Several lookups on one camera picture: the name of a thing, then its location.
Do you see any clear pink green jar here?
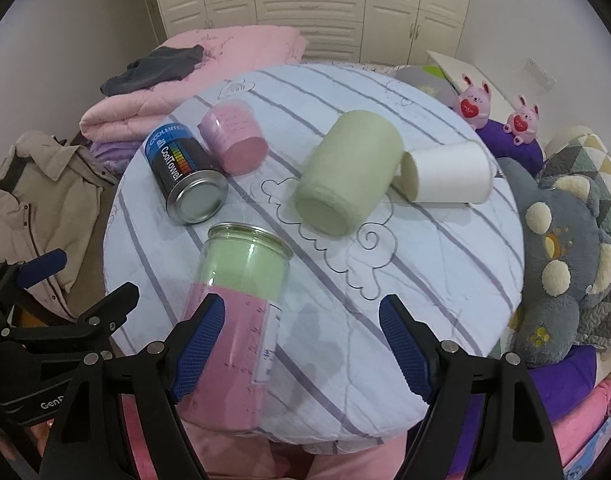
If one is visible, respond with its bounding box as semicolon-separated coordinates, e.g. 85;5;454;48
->
178;222;292;432

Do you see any small pink cup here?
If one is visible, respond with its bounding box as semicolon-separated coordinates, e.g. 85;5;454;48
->
198;99;270;176

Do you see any white paper cup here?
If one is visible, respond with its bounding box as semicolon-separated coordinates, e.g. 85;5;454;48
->
393;141;495;205

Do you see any light green felt cup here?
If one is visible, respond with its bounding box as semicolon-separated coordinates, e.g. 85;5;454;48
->
293;110;404;237

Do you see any beige jacket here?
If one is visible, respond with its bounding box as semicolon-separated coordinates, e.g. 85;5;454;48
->
0;131;118;321

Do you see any blue black CoolTowel can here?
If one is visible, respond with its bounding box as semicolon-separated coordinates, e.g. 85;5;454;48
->
144;122;228;224

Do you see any purple folded blanket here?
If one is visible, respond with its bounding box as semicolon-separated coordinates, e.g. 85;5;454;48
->
89;141;142;177

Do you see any grey plush paw toy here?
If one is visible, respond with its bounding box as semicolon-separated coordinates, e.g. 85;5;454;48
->
499;158;611;367

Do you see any pink folded quilt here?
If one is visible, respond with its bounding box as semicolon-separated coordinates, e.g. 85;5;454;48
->
78;25;309;143

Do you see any dark grey garment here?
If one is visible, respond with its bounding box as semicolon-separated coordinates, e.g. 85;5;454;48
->
100;44;204;96

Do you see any triangle pattern quilted blanket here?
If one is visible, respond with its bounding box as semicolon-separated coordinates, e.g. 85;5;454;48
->
534;131;611;351

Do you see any purple pillow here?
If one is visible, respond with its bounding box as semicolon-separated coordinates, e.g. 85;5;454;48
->
477;119;544;177

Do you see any right pink bunny toy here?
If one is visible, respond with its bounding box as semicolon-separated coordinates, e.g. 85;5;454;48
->
503;94;540;146

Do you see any pink bunny toy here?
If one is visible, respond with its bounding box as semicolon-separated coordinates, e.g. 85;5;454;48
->
503;94;540;146
453;74;492;130

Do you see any white bedside board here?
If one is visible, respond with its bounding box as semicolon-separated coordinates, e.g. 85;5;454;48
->
427;50;514;122

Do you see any left pink bunny toy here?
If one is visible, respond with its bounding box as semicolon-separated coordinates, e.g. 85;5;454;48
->
453;74;492;130

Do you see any grey flower pillow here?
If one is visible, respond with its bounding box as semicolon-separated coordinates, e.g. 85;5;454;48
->
395;65;457;107

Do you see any white wardrobe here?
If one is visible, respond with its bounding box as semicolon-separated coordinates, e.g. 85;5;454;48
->
156;0;470;66

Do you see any white wall socket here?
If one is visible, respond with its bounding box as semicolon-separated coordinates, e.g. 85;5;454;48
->
525;58;556;91

